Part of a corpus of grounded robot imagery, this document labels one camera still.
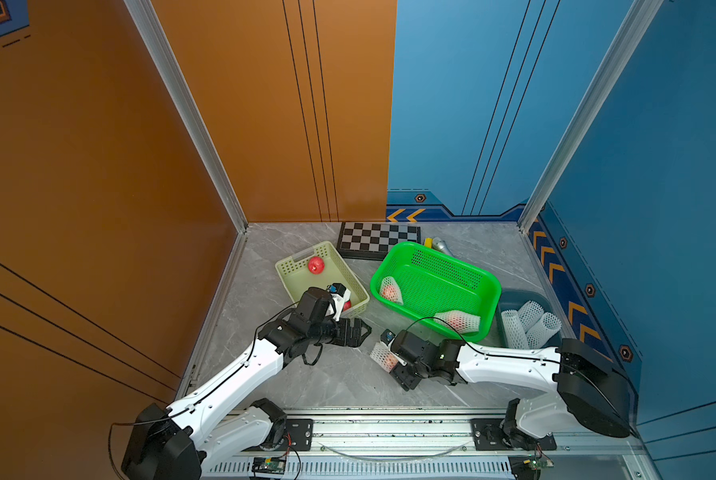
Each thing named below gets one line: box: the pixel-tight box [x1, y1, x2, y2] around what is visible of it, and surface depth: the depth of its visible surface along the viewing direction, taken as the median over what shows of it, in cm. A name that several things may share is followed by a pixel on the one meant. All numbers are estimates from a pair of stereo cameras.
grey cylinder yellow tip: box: [424, 237, 454, 258], surface depth 112 cm
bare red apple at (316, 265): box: [308, 256, 325, 275], surface depth 105 cm
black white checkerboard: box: [336, 222, 422, 261], surface depth 114 cm
